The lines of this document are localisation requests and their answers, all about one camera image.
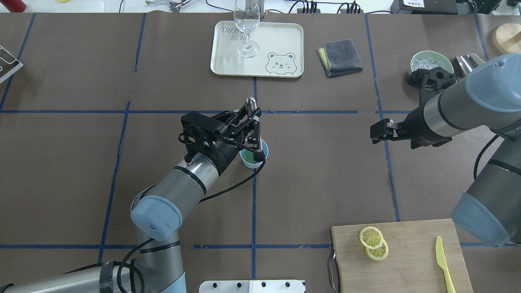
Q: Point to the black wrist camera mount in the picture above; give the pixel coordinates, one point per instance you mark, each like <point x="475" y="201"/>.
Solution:
<point x="430" y="82"/>

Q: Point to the bamboo cutting board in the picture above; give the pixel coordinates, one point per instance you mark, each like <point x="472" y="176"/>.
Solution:
<point x="411" y="265"/>

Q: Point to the light blue plastic cup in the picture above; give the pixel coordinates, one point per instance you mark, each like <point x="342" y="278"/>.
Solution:
<point x="252" y="160"/>

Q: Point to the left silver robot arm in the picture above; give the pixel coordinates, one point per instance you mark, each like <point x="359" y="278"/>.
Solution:
<point x="155" y="265"/>

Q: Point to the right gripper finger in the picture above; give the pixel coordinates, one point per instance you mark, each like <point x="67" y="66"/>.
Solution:
<point x="389" y="134"/>
<point x="386" y="125"/>

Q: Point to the red cylinder bottle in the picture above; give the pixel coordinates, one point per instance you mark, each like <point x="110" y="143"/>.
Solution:
<point x="14" y="6"/>

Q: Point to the white cup rack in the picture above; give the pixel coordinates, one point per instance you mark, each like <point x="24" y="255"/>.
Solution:
<point x="8" y="64"/>

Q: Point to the wooden cup tree stand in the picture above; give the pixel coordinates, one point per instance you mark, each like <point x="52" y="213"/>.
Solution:
<point x="507" y="38"/>

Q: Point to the steel ice scoop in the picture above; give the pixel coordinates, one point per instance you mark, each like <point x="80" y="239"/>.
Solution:
<point x="469" y="62"/>

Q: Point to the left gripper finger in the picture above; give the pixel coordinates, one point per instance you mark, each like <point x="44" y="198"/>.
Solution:
<point x="250" y="129"/>
<point x="228" y="120"/>

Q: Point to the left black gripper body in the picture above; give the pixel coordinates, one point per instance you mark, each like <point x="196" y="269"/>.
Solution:
<point x="223" y="154"/>

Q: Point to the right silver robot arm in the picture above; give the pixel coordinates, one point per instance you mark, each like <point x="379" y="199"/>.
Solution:
<point x="486" y="101"/>

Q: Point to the yellow lemon slice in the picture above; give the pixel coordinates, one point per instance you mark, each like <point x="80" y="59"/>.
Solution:
<point x="371" y="237"/>

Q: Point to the yellow plastic knife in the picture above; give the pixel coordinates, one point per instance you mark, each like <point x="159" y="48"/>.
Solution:
<point x="442" y="263"/>

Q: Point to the green bowl of ice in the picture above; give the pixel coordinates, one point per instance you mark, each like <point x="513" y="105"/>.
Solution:
<point x="428" y="59"/>

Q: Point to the steel muddler black tip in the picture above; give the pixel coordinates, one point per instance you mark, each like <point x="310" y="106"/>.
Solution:
<point x="251" y="107"/>

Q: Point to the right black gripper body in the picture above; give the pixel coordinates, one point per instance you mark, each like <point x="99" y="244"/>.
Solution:
<point x="416" y="123"/>

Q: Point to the grey folded cloth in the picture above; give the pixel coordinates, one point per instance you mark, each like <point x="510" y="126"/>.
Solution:
<point x="340" y="58"/>

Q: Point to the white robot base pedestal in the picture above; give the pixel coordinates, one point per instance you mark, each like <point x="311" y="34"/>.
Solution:
<point x="253" y="286"/>

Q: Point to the clear wine glass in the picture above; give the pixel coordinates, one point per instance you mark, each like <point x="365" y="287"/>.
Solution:
<point x="247" y="17"/>

